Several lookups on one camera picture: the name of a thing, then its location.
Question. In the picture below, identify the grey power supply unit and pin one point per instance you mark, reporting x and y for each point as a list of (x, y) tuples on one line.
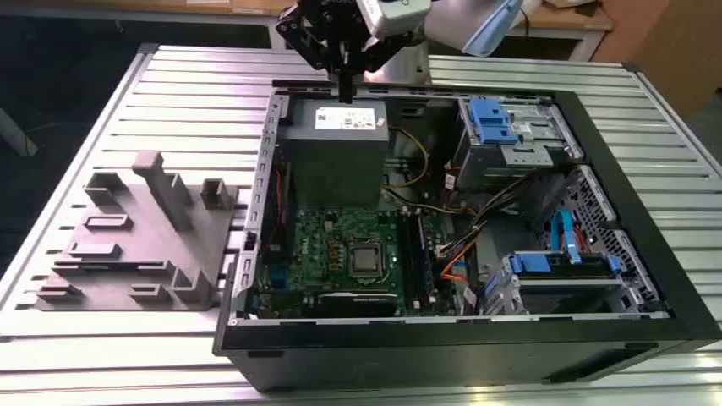
[(333, 169)]

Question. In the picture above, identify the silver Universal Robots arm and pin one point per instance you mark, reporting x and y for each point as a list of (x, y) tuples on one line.
[(395, 63)]

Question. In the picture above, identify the blue disk carrier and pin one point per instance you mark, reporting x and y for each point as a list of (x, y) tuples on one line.
[(490, 122), (533, 263)]

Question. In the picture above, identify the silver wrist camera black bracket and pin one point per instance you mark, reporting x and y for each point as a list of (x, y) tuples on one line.
[(395, 17)]

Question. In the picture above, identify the brown wooden cabinet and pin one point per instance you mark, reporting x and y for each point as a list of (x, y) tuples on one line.
[(665, 42)]

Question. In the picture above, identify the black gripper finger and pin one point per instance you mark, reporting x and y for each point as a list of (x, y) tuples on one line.
[(383, 48), (305, 46)]

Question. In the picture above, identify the black open PC case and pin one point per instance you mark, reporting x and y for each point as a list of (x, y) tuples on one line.
[(451, 347)]

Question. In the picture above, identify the grey parts rack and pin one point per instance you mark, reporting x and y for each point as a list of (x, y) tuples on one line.
[(153, 237)]

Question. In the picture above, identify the metal disk bay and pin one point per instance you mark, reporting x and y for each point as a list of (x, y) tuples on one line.
[(570, 281)]

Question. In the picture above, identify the silver CPU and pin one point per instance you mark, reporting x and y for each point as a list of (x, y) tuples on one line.
[(366, 260)]

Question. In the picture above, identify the wooden desk white frame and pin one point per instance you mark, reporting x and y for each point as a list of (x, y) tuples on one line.
[(564, 21)]

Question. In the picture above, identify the metal CPU socket frame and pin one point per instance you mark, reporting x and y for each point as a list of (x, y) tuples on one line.
[(366, 241)]

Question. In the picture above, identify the green motherboard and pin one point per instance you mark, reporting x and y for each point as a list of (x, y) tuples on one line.
[(315, 237)]

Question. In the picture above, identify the black graphics card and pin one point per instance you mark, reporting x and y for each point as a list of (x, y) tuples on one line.
[(355, 302)]

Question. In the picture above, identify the white chair leg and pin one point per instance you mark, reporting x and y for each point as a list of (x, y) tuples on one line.
[(16, 131)]

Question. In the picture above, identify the metal drive cage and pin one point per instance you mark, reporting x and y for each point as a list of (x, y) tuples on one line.
[(508, 160)]

